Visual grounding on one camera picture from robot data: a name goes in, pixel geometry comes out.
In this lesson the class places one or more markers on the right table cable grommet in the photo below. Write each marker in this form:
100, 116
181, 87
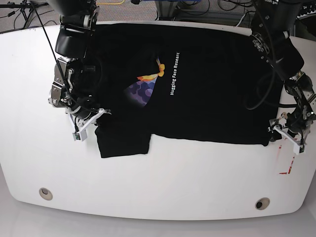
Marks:
262, 203

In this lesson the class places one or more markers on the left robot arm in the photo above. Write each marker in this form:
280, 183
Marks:
270, 27

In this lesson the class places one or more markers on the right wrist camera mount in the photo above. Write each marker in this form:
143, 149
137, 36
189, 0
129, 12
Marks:
80, 125

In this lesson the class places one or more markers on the black tripod stand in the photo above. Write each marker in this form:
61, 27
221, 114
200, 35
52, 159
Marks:
22, 8

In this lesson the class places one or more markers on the left table cable grommet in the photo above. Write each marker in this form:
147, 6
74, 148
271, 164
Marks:
45, 194

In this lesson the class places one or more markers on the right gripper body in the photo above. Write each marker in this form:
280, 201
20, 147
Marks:
78, 112

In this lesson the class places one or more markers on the red tape rectangle marking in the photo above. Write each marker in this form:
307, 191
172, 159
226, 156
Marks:
284, 159

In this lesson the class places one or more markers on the table cable grommet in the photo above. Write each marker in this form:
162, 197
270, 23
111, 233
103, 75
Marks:
262, 203
45, 194

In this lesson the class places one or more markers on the black T-shirt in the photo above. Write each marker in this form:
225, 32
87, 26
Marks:
179, 83

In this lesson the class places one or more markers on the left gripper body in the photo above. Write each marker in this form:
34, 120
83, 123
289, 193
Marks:
299, 122

